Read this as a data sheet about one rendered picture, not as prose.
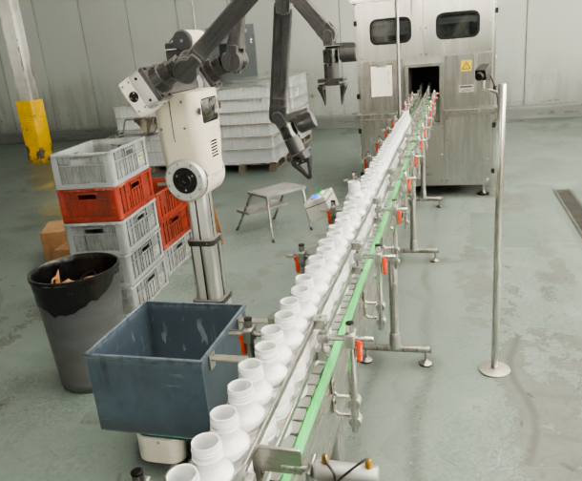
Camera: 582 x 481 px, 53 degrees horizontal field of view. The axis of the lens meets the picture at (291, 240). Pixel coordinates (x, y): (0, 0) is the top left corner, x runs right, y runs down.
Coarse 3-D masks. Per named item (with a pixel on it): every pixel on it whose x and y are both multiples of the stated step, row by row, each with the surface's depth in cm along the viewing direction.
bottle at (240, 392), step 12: (240, 384) 86; (252, 384) 84; (228, 396) 84; (240, 396) 82; (252, 396) 84; (240, 408) 83; (252, 408) 84; (240, 420) 83; (252, 420) 83; (252, 432) 83; (264, 444) 85
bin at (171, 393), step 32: (128, 320) 162; (160, 320) 172; (192, 320) 169; (224, 320) 166; (256, 320) 157; (96, 352) 148; (128, 352) 162; (160, 352) 176; (192, 352) 173; (224, 352) 149; (96, 384) 146; (128, 384) 143; (160, 384) 140; (192, 384) 138; (224, 384) 149; (128, 416) 146; (160, 416) 144; (192, 416) 141
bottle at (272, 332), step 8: (264, 328) 101; (272, 328) 102; (280, 328) 101; (264, 336) 99; (272, 336) 98; (280, 336) 99; (280, 344) 99; (280, 352) 99; (288, 352) 100; (280, 360) 99; (288, 360) 100; (288, 368) 100; (288, 384) 101; (296, 408) 104
